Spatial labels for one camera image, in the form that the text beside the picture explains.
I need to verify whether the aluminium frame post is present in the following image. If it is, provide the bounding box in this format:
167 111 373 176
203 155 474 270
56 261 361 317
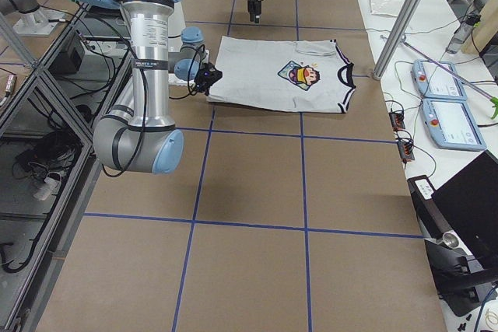
373 0 421 80

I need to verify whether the grey cartoon print t-shirt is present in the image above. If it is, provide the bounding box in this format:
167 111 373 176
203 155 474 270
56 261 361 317
208 37 356 114

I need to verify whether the brown paper table cover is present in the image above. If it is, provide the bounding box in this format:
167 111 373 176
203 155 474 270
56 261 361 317
37 0 445 331

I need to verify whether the near teach pendant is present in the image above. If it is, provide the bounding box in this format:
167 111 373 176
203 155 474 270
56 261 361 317
422 98 487 152

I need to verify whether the clear plastic bag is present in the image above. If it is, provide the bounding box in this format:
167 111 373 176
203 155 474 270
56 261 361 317
370 0 405 17

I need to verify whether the teach pendant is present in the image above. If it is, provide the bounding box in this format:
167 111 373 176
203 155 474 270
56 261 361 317
412 59 467 101
422 98 487 152

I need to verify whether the far teach pendant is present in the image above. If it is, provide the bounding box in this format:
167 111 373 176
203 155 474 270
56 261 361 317
412 59 467 101

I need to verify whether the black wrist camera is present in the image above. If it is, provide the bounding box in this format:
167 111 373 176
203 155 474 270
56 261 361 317
196 61 225 88

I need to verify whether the black laptop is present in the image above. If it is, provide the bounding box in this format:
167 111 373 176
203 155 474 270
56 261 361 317
432 150 497 268

